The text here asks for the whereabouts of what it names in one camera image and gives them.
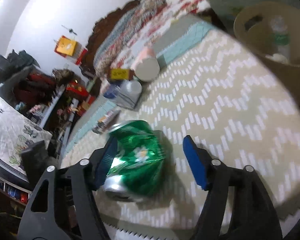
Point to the pile of clothes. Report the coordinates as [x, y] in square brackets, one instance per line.
[32, 82]

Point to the brown handbag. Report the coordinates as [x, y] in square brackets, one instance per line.
[63, 76]

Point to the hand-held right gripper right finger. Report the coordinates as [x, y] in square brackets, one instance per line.
[195, 160]

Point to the bed with patterned bedding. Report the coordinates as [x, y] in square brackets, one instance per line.
[215, 92]

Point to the yellow cardboard box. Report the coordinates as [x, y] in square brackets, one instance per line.
[120, 74]

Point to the folded floral quilt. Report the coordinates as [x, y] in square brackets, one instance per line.
[120, 42]

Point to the crushed green can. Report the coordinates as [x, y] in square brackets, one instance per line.
[140, 160]

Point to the beige plastic bin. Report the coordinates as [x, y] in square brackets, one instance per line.
[285, 80]

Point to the floral bedsheet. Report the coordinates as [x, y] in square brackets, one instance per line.
[185, 2]

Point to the clear plastic bag blue print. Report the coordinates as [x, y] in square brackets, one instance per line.
[125, 92]

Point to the white printed cloth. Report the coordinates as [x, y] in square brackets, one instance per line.
[7, 130]

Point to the grey wall shelf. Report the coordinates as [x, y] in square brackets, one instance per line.
[51, 107]

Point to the pink paper cup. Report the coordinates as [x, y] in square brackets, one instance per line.
[147, 67]

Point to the red gift bag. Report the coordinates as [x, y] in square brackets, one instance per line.
[77, 90]

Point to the silver foil wrapper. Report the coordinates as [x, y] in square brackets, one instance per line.
[105, 122]

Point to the clear plastic bottle green label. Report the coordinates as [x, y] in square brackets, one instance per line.
[281, 40]

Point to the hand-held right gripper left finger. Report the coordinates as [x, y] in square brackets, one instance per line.
[103, 165]

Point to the carved wooden headboard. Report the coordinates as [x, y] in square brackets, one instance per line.
[107, 22]

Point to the yellow paper bag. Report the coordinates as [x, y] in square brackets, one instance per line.
[66, 45]

